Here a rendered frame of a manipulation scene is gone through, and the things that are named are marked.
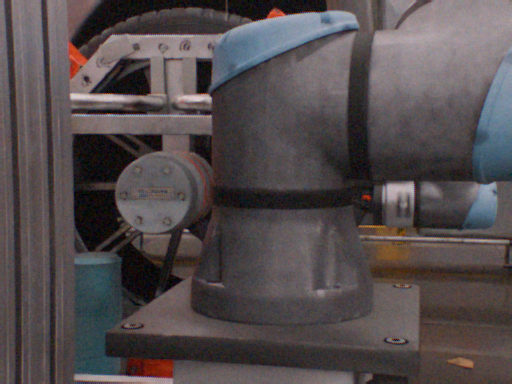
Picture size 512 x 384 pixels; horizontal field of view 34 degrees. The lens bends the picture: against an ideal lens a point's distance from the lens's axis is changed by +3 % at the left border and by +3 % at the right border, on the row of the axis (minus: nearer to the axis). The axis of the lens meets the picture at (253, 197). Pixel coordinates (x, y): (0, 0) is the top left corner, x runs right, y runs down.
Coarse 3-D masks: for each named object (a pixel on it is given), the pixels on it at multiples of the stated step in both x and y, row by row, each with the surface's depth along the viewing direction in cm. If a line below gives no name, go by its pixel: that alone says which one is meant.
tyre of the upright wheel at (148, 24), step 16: (144, 16) 154; (160, 16) 153; (176, 16) 153; (192, 16) 152; (208, 16) 152; (224, 16) 152; (240, 16) 153; (112, 32) 155; (128, 32) 155; (144, 32) 154; (160, 32) 153; (176, 32) 153; (192, 32) 153; (208, 32) 152; (224, 32) 152; (80, 48) 157; (96, 48) 156
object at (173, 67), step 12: (168, 60) 146; (180, 60) 145; (168, 72) 146; (180, 72) 146; (168, 84) 146; (180, 84) 146; (168, 96) 146; (168, 144) 147; (180, 144) 147; (192, 144) 149
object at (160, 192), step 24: (144, 168) 133; (168, 168) 132; (192, 168) 137; (120, 192) 134; (144, 192) 133; (168, 192) 133; (192, 192) 133; (144, 216) 134; (168, 216) 133; (192, 216) 137
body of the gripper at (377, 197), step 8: (360, 184) 120; (368, 184) 119; (376, 184) 119; (360, 192) 120; (368, 192) 120; (376, 192) 118; (352, 200) 121; (360, 200) 120; (376, 200) 118; (360, 208) 120; (368, 208) 120; (376, 208) 118; (376, 216) 118; (376, 224) 120
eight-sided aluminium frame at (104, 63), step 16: (112, 48) 146; (128, 48) 146; (144, 48) 146; (160, 48) 150; (176, 48) 145; (192, 48) 144; (208, 48) 145; (96, 64) 147; (112, 64) 147; (80, 80) 148; (96, 80) 148; (112, 80) 153; (80, 112) 153; (128, 304) 155
